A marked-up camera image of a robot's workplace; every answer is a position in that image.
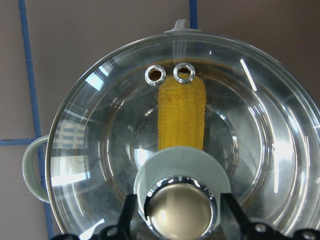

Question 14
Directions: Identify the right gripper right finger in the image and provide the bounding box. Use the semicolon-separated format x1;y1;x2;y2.
220;193;320;240

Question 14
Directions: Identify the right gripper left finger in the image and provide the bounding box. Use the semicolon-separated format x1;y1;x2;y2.
52;194;138;240

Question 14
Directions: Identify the glass pot lid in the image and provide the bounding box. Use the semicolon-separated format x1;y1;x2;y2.
46;31;320;240

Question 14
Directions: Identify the yellow corn cob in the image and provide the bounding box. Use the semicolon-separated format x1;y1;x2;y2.
157;76;206;151

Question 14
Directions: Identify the pale green cooking pot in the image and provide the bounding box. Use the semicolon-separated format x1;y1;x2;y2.
22;19;320;240

